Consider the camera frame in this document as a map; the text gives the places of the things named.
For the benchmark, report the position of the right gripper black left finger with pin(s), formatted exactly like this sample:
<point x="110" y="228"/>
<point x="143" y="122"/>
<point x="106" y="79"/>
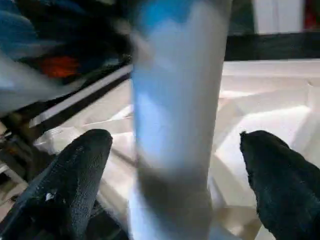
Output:
<point x="65" y="190"/>

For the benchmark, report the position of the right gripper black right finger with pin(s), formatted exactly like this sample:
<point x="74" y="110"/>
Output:
<point x="287" y="195"/>

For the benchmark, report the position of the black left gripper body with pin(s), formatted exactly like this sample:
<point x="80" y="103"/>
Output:
<point x="75" y="30"/>

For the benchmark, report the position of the white plastic table top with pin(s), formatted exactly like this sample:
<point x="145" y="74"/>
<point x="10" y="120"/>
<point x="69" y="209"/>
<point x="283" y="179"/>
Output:
<point x="262" y="105"/>

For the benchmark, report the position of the white plastic table leg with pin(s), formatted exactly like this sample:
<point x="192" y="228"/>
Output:
<point x="175" y="100"/>

